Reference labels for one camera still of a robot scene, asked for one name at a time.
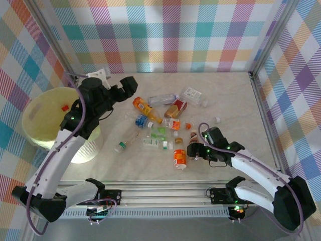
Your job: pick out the brown drink bottle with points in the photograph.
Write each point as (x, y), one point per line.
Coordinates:
(193, 136)

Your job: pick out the orange label gold-cap bottle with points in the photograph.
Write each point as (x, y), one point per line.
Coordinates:
(179, 155)

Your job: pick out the orange juice plastic bottle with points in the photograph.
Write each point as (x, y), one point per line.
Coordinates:
(143, 105)

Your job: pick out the blue label plastic bottle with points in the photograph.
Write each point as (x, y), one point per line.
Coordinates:
(141, 120)

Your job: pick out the small white-cap green-label bottle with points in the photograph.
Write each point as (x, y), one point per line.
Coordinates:
(165, 145)

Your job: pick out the red label orange-cap bottle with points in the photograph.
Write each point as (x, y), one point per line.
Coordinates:
(175, 124)

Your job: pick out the small white bottle cap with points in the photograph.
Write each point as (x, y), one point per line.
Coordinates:
(217, 119)

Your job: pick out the clear bluish plastic bottle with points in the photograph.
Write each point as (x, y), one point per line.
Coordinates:
(161, 98)

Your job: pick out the green label plastic bottle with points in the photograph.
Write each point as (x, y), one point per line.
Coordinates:
(160, 138)
(160, 130)

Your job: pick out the crushed clear plastic bottle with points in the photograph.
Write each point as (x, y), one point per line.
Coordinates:
(135, 136)

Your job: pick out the clear bottle green print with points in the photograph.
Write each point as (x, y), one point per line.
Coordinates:
(150, 143)

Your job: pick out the red gold tea bottle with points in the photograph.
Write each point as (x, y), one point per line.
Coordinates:
(175, 108)

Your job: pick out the clear bottle green cap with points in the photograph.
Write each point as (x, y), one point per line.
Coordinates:
(121, 145)

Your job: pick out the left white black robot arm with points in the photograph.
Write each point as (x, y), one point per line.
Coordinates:
(55, 160)

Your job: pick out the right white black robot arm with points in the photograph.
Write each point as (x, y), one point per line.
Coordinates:
(255, 168)

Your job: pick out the white ribbed plastic bin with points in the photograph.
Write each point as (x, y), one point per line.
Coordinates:
(87, 150)

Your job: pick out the small clear white-cap bottle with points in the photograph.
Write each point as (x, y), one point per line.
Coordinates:
(176, 133)

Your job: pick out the clear bottle red cap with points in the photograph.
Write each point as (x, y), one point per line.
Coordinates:
(65, 108)

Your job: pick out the black controller board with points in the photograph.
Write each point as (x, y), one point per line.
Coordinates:
(100, 215)
(237, 211)

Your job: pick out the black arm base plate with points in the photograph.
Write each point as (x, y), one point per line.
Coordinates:
(217, 197)
(113, 197)

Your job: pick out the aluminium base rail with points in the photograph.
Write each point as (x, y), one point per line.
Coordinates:
(163, 195)

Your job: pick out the aluminium frame floor rail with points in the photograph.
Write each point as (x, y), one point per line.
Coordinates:
(265, 125)

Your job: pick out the aluminium frame post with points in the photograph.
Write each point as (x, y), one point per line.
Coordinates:
(273, 37)
(54, 37)

